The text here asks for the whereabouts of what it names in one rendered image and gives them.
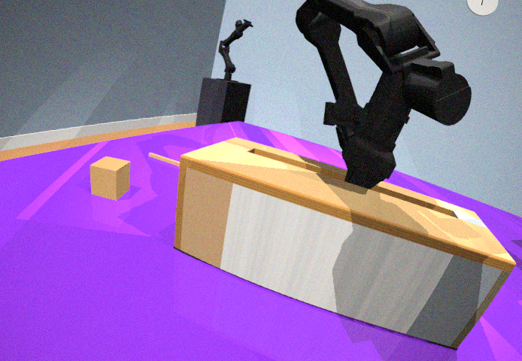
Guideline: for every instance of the pale yellow thin bar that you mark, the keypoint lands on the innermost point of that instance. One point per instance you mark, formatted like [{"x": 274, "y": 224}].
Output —
[{"x": 161, "y": 158}]

